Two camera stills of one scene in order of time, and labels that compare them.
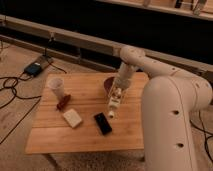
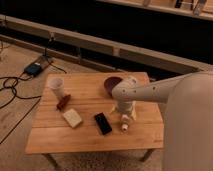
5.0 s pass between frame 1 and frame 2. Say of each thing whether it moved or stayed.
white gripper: moved
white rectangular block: stayed
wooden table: stayed
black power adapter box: stayed
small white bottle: moved
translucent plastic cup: stayed
